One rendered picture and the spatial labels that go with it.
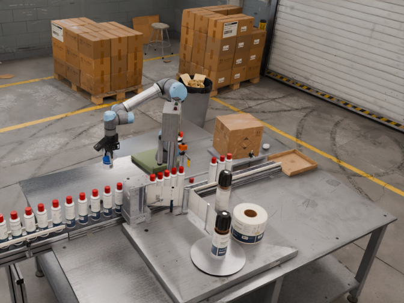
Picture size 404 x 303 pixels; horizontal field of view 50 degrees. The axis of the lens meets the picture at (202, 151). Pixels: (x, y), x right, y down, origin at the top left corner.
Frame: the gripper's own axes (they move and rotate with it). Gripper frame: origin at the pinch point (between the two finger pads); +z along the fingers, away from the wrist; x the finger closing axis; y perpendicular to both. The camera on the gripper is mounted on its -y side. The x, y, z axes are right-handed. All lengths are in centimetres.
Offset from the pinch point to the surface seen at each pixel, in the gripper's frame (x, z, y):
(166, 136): -40, -32, 16
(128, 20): 499, 56, 360
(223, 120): -15, -12, 94
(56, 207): -33, -5, -53
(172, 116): -42, -45, 18
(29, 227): -31, 2, -68
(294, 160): -58, 17, 137
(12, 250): -32, 12, -79
